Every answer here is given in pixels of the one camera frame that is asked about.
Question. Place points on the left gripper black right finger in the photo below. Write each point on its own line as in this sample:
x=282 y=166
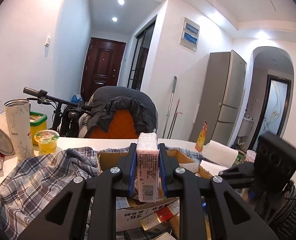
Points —
x=208 y=205

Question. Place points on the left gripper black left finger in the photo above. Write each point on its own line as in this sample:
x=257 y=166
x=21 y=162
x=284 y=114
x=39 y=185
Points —
x=86 y=208

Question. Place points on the white pink tissue pack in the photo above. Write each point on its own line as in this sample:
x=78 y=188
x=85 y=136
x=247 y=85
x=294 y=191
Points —
x=147 y=167

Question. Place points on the blue plaid shirt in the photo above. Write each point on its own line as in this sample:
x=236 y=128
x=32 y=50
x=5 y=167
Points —
x=35 y=182

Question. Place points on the glass inner door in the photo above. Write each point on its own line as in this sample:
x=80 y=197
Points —
x=274 y=110

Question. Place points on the brown cardboard box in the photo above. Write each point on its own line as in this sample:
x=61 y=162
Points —
x=129 y=210

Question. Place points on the orange snack bag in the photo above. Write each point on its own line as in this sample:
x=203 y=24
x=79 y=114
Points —
x=201 y=138

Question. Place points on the grey refrigerator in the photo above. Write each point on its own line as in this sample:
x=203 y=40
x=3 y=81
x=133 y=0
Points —
x=221 y=97

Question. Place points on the yellow jelly cup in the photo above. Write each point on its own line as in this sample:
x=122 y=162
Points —
x=47 y=140

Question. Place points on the yellow container green rim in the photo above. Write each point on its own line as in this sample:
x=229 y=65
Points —
x=37 y=123

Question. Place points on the black bicycle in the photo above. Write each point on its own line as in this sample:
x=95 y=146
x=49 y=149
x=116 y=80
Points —
x=66 y=114

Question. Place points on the white tall tumbler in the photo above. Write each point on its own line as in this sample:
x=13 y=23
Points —
x=17 y=113

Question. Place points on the chair with dark jacket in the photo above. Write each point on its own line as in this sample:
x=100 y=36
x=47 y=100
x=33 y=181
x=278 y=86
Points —
x=118 y=113

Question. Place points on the dark brown entrance door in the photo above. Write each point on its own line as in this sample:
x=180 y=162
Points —
x=102 y=65

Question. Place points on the mop with grey handle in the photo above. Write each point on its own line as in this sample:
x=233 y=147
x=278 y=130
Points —
x=170 y=105

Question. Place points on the wall electrical panel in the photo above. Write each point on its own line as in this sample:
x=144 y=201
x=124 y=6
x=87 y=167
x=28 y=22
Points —
x=190 y=34

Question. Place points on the white wall switch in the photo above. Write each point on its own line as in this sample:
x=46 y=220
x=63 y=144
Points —
x=47 y=42

